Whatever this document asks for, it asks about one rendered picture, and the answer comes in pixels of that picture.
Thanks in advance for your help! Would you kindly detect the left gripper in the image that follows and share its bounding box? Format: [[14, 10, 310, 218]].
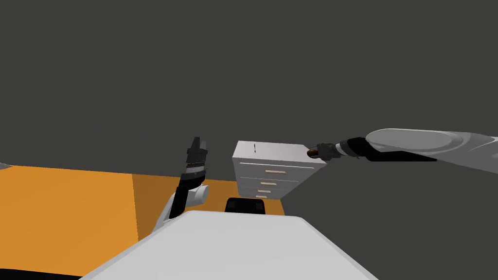
[[186, 136, 209, 167]]

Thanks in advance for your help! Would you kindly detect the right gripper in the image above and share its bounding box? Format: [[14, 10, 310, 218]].
[[316, 142, 344, 162]]

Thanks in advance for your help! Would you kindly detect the white drawer front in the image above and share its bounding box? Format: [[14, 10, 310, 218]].
[[237, 185, 292, 197], [237, 176, 301, 191], [238, 162, 316, 183]]

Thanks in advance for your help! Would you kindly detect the white drawer cabinet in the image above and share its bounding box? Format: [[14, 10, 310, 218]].
[[231, 140, 328, 200]]

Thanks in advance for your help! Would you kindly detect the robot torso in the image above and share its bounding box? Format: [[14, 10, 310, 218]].
[[79, 197, 380, 280]]

